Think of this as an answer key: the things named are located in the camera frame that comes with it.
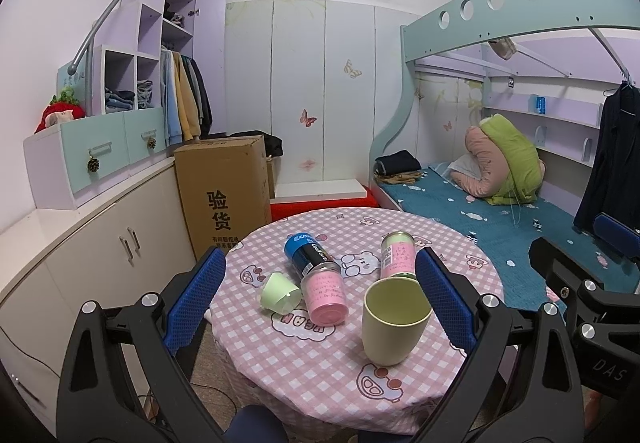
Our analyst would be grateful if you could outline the pink checked tablecloth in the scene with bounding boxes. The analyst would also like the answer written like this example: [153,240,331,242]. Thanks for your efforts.
[209,207,506,439]

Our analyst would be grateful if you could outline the yellow hanging jacket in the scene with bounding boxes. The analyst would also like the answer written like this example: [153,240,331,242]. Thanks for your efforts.
[172,53,202,141]

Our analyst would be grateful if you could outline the red mat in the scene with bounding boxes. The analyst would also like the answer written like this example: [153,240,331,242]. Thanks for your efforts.
[270,183,382,224]

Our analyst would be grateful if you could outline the folded black clothes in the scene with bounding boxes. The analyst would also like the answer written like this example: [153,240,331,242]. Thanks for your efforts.
[374,150,425,176]

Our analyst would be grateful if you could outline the black cloth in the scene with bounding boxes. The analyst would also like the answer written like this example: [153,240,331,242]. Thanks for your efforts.
[227,132,285,158]

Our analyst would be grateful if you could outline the folded blue jeans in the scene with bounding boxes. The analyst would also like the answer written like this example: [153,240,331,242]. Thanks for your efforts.
[104,88,137,114]
[136,80,155,110]

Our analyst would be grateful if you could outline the white low cabinet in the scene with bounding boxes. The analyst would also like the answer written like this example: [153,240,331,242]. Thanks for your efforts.
[0,155,196,434]

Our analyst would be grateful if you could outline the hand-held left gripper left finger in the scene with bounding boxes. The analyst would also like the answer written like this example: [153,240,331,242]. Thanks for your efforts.
[56,247,236,443]

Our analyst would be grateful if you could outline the white pillow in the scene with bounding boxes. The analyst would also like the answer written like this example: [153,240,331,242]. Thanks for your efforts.
[447,158,481,186]

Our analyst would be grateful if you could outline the green and pink rolled duvet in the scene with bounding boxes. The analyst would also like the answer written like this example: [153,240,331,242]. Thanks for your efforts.
[464,115,546,206]

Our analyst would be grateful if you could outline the pink and green can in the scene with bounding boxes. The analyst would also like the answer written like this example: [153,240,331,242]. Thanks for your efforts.
[380,232,419,281]

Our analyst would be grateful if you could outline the light blue hanging shirt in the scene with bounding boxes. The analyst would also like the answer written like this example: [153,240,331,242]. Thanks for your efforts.
[161,50,183,146]

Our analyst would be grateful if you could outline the large pale green cup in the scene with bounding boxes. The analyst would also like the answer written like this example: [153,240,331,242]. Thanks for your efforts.
[362,276,434,367]

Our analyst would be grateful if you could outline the blue and black can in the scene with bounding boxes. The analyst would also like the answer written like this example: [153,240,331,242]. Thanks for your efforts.
[284,231,337,280]

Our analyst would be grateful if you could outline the small light green cup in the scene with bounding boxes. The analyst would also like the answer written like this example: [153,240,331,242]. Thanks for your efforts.
[256,271,302,315]

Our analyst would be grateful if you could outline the teal drawer unit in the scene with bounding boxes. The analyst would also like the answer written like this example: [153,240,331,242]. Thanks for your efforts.
[22,107,176,210]

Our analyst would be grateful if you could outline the dark hanging coat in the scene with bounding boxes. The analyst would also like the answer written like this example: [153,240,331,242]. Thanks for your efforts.
[189,55,213,136]

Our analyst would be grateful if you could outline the dark hanging jacket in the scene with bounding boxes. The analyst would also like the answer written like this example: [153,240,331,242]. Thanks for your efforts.
[572,82,640,236]

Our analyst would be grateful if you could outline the pink hanging pouch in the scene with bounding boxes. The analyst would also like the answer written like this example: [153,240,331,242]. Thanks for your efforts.
[490,38,516,60]

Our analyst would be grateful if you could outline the red strawberry plush toy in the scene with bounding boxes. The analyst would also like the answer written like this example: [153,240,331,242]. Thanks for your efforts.
[34,90,87,134]

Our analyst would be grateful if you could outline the white board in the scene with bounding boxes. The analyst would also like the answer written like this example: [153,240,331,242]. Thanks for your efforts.
[274,179,368,202]

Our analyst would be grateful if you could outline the folded tan clothes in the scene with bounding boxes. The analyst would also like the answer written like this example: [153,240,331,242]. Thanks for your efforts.
[375,170,426,184]

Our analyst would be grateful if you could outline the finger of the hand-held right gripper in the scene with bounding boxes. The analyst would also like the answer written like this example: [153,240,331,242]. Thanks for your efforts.
[592,212,640,274]
[529,237,640,324]

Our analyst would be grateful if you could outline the tall cardboard box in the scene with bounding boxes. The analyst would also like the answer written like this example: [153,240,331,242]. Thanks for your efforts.
[173,135,273,264]

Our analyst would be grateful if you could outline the teal patterned bed sheet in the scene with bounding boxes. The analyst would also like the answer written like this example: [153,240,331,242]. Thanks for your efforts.
[377,163,640,311]

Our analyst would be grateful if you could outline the purple stair cabinet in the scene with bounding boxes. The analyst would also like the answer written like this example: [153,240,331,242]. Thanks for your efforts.
[95,0,227,144]

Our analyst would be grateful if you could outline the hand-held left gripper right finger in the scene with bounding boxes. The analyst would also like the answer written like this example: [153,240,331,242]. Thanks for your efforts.
[414,247,586,443]

